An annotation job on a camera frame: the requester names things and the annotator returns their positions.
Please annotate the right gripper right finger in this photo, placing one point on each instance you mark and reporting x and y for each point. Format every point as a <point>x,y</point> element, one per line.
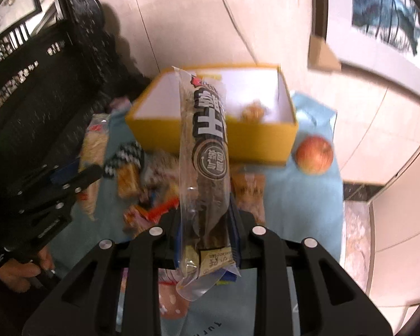
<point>235,230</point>

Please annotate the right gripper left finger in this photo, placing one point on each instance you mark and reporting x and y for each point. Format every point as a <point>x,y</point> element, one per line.
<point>177,240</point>

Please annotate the long chocolate bread package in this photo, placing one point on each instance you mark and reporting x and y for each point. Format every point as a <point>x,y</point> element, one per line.
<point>204,185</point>

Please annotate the person's left hand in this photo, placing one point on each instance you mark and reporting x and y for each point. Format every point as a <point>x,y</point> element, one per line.
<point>16,275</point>

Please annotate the light blue patterned tablecloth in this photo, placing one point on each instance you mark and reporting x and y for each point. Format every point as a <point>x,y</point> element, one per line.
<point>297,206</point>

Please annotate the beige long snack bag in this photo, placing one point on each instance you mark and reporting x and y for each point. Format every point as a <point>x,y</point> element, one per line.
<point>92,153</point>

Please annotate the yellow cardboard box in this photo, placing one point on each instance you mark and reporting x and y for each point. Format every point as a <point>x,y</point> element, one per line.
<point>247,105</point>

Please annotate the red apple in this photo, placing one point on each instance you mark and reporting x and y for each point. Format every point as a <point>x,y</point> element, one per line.
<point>314,155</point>

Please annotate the framed lotus painting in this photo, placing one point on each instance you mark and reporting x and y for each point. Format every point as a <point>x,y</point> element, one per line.
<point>380,37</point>

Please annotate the grey plug with cable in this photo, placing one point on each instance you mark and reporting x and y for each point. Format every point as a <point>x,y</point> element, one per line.
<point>239,31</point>

